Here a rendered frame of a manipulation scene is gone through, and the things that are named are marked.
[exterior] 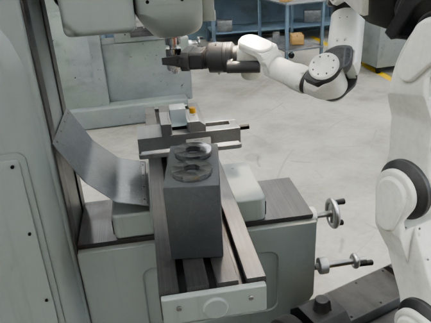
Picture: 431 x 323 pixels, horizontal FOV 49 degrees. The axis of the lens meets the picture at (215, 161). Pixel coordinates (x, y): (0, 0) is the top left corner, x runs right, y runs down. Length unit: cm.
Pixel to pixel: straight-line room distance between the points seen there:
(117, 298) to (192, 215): 71
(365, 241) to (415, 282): 150
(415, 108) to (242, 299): 54
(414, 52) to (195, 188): 52
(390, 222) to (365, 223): 174
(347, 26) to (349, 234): 169
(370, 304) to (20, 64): 115
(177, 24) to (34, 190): 61
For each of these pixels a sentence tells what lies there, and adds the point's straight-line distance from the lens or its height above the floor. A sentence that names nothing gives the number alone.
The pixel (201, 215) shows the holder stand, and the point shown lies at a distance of 102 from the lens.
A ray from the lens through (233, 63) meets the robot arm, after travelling 137.
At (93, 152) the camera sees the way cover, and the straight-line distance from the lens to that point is 164.
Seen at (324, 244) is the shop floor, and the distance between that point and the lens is 270.
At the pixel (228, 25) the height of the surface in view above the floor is 32.
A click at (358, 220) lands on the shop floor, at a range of 294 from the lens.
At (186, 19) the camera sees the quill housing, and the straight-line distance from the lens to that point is 135.
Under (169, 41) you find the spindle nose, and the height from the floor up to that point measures 129.
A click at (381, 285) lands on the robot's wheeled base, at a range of 155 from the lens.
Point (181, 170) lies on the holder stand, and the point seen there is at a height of 111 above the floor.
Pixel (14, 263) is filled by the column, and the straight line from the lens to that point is 154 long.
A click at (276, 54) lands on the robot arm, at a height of 126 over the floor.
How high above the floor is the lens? 157
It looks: 26 degrees down
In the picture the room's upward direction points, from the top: 3 degrees counter-clockwise
